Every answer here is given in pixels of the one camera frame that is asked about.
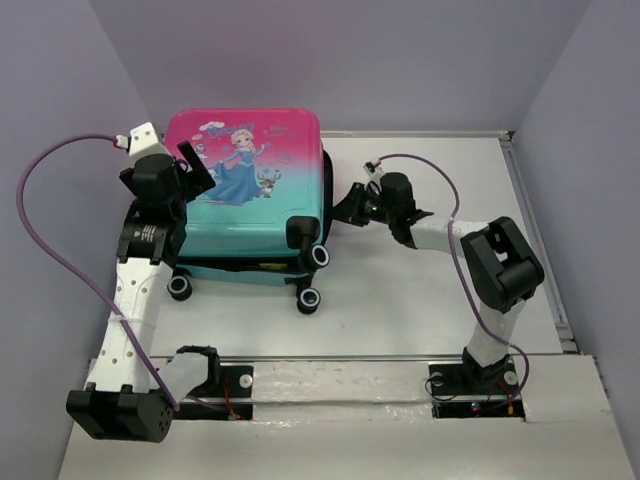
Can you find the pink and teal suitcase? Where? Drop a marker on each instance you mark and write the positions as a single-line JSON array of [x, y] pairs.
[[271, 201]]

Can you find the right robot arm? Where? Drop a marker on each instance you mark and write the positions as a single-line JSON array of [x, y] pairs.
[[495, 264]]

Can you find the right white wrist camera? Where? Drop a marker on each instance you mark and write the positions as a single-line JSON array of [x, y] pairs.
[[375, 173]]

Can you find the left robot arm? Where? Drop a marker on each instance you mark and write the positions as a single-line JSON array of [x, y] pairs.
[[126, 398]]

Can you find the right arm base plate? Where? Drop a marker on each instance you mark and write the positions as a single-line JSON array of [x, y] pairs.
[[454, 397]]

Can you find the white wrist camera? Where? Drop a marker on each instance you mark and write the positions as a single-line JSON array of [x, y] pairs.
[[145, 141], [375, 173]]

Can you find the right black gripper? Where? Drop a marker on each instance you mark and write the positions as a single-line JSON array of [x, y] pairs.
[[351, 209]]

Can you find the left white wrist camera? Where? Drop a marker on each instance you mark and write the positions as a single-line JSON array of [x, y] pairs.
[[145, 141]]

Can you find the yellow cloth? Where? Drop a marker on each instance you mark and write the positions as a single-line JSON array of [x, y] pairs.
[[273, 266]]

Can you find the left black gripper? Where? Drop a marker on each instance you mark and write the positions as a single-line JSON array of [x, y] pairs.
[[200, 175]]

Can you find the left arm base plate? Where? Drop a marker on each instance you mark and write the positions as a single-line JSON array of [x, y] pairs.
[[229, 400]]

